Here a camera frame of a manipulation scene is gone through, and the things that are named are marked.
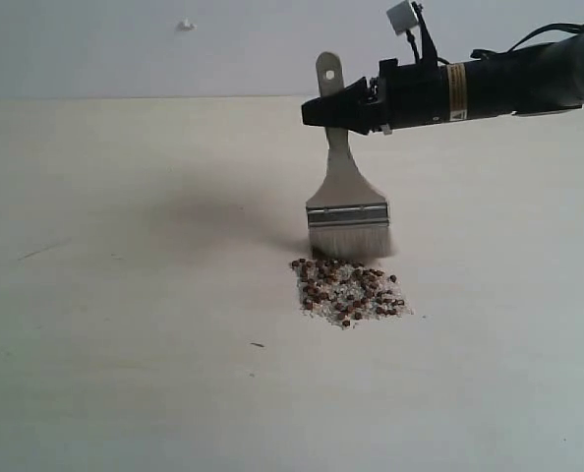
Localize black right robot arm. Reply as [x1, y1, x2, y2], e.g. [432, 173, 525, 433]
[301, 24, 584, 135]

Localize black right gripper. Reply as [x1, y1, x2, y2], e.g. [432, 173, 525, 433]
[301, 58, 449, 135]

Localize white paint brush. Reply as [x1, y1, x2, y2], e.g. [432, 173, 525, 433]
[306, 51, 395, 261]

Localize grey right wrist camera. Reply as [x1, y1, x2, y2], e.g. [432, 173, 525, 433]
[385, 1, 422, 36]

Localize scattered rice and brown pellets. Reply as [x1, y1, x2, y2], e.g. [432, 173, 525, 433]
[288, 257, 415, 329]

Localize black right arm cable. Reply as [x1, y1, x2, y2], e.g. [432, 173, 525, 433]
[404, 20, 584, 68]

